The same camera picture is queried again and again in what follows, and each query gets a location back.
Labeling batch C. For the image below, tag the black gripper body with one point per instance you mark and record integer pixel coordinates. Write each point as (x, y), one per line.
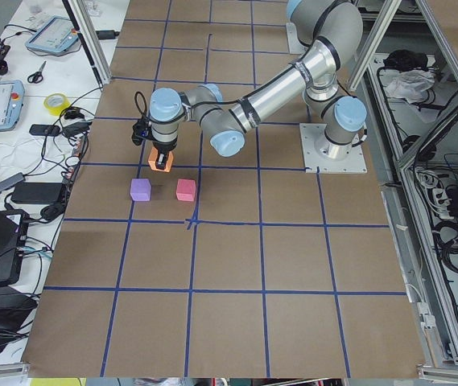
(163, 147)

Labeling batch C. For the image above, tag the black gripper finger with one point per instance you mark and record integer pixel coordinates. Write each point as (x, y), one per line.
(162, 160)

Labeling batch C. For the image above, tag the orange foam block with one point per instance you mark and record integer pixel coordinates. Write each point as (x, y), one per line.
(151, 159)

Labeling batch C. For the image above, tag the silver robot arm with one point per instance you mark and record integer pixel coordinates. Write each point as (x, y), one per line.
(329, 30)

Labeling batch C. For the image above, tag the pink foam block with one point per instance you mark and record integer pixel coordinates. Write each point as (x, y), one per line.
(186, 190)

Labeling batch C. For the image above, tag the purple foam block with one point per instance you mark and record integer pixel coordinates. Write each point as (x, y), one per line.
(140, 190)

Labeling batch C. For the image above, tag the yellow tape roll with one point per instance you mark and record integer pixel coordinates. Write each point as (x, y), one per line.
(56, 103)

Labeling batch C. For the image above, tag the black scissors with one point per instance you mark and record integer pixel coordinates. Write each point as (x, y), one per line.
(37, 76)

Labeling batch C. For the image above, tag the teach pendant far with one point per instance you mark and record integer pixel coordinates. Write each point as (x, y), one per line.
(56, 37)

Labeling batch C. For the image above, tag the black power brick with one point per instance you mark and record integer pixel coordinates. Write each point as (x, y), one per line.
(36, 193)

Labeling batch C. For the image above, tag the white crumpled cloth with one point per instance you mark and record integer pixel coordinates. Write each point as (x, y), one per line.
(411, 86)

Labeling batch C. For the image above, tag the aluminium frame post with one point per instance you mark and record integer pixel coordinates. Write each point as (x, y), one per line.
(83, 25)

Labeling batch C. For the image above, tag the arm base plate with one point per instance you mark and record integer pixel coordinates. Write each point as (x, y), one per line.
(295, 47)
(320, 156)

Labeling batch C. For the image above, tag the aluminium frame rail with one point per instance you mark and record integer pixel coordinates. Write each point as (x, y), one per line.
(419, 149)

